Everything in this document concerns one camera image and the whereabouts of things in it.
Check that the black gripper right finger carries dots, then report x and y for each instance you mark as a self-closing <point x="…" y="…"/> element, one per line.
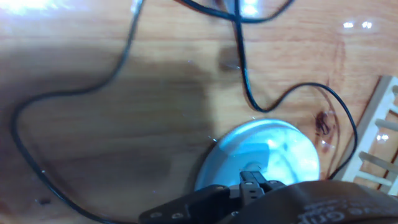
<point x="269" y="184"/>

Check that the wooden peg rack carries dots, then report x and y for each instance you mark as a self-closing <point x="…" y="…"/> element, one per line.
<point x="370" y="130"/>

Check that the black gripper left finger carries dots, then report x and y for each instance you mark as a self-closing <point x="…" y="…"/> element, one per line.
<point x="205" y="203"/>

